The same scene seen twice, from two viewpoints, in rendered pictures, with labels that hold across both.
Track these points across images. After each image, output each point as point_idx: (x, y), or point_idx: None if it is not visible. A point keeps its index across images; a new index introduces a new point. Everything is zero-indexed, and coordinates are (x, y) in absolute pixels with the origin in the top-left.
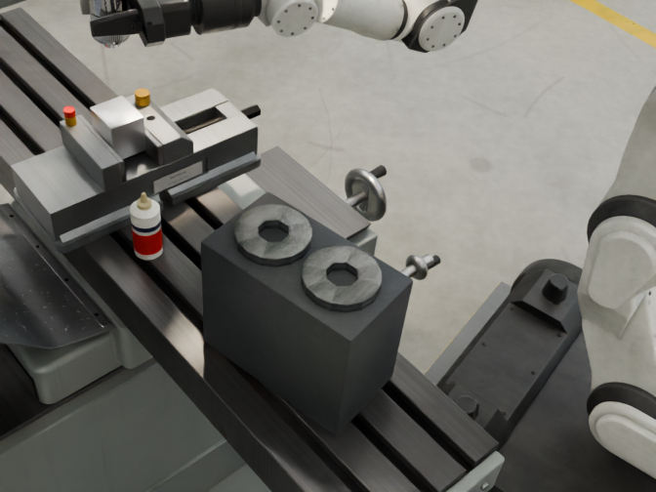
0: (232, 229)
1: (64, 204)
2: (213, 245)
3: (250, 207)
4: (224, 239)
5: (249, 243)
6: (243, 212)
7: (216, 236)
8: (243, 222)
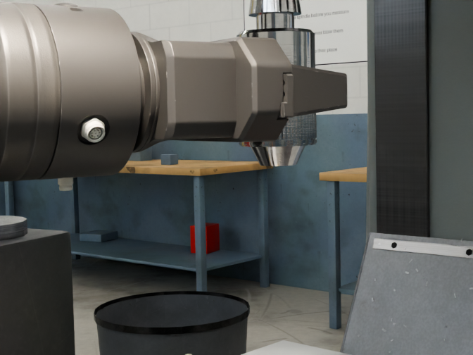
0: (29, 235)
1: None
2: (54, 230)
3: (2, 242)
4: (40, 232)
5: (8, 217)
6: (13, 241)
7: (51, 232)
8: (13, 221)
